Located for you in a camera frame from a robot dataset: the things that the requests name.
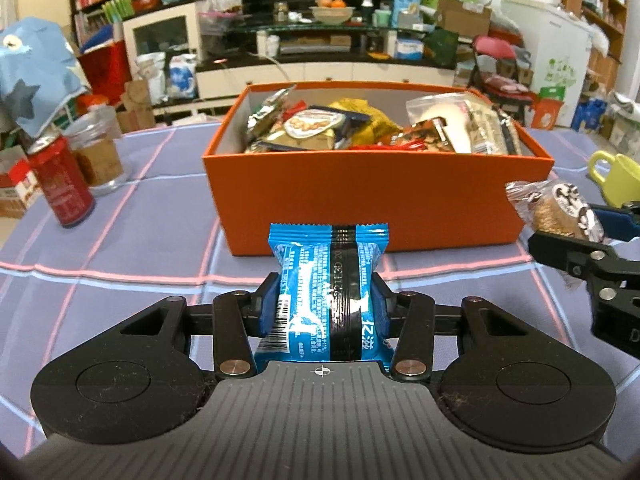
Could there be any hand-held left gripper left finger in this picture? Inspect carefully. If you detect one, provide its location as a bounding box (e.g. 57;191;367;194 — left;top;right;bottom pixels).
117;272;281;381

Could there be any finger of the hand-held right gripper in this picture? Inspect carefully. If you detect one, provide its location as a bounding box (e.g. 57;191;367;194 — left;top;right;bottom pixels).
586;202;640;242
528;231;622;293

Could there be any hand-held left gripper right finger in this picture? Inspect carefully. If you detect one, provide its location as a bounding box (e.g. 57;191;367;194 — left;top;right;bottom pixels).
372;274;533;382

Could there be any round cake snack packet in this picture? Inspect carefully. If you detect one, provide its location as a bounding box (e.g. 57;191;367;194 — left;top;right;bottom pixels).
504;180;607;249

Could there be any blue black-striped snack packet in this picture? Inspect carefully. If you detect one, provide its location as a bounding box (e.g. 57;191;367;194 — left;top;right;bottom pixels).
252;222;396;365

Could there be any orange cardboard box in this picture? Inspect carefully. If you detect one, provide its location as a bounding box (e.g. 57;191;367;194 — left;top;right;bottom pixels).
201;81;556;259

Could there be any clear cracker packet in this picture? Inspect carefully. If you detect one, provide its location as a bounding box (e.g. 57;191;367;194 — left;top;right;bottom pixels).
460;99;524;157

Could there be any clear white bread packet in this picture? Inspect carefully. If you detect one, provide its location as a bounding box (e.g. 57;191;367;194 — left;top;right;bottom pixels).
405;94;477;154

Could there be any oval-label nut packet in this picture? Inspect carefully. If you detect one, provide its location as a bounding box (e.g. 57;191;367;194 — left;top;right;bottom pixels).
260;106;372;154

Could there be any yellow snack packet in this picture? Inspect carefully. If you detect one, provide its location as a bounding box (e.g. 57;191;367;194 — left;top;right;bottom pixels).
327;99;402;147

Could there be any yellow green chips packet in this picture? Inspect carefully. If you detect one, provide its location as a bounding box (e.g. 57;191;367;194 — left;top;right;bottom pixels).
244;87;302;154

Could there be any green mug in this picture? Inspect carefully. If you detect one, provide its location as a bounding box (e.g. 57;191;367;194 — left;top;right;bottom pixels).
587;150;640;209

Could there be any orange green shopping bag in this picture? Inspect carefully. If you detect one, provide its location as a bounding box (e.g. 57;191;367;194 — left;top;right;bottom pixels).
530;85;566;129

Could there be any blue plaid tablecloth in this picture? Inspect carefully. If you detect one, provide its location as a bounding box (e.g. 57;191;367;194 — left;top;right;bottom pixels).
0;122;640;461

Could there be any small white fridge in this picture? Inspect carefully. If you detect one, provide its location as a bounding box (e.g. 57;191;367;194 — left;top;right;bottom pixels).
500;0;594;129

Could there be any red folding chair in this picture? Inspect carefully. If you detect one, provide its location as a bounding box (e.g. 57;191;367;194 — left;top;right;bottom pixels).
467;35;534;127

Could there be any wooden bookshelf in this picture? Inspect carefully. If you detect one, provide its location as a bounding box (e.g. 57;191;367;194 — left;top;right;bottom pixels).
560;0;640;61

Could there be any clear glass jar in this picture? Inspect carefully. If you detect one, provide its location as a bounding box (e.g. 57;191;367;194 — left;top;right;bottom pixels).
62;106;127;197

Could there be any small cardboard floor box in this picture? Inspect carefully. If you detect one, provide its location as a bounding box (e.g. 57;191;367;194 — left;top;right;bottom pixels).
117;80;156;132

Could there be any red drink can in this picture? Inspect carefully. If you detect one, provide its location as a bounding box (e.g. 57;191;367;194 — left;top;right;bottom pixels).
25;135;96;227

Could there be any white television stand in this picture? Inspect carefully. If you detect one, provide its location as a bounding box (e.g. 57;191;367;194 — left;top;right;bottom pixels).
195;24;462;102

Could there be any dark green bag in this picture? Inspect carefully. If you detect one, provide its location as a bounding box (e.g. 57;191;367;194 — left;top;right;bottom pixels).
425;27;460;66

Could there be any blue white floor bag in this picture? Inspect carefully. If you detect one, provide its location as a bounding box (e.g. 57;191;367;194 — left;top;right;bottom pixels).
169;55;199;100

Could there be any brown cardboard box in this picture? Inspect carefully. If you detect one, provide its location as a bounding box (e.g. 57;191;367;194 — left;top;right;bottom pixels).
437;0;494;39

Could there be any blue white tissue box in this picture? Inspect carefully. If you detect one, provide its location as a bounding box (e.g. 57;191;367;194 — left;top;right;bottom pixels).
395;37;426;60

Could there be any silver media player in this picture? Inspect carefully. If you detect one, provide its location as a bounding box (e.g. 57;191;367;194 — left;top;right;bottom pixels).
280;35;351;56

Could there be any red white carton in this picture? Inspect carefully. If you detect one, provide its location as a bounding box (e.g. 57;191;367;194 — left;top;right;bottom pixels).
0;145;44;219

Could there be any red storage box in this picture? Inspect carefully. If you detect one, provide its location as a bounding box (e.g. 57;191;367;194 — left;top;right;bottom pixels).
77;42;129;104

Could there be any white glass-door cabinet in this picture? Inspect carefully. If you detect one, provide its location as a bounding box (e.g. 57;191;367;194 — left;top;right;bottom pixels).
122;2;202;77

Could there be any blue white standing pouch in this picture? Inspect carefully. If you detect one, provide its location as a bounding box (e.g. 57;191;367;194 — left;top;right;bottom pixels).
392;0;421;29

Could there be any fruit bowl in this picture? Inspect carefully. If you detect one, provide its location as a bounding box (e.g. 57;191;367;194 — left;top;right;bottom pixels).
309;5;356;25

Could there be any blue star-print cloth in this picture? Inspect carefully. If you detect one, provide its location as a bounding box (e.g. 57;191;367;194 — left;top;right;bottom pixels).
0;16;92;139

